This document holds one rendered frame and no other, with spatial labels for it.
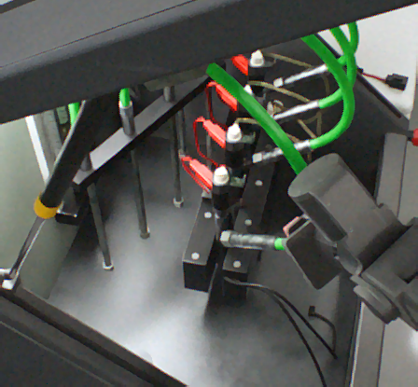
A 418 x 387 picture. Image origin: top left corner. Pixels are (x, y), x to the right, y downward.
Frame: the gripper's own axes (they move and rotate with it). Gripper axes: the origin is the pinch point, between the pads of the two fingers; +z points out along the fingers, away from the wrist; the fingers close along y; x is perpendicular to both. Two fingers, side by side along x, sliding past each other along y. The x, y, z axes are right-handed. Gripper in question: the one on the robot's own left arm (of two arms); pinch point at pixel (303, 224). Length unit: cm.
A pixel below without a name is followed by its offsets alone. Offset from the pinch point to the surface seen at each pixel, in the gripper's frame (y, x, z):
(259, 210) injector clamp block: -3.7, 6.1, 32.6
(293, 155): -1.1, -9.5, -7.9
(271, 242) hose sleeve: 3.4, 1.1, 4.6
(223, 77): 0.1, -19.9, -6.3
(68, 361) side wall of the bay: 29.1, -5.4, -3.6
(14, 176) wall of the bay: 23.0, -20.5, 29.8
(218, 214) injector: 3.3, 0.4, 25.1
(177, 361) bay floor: 20.4, 18.1, 34.5
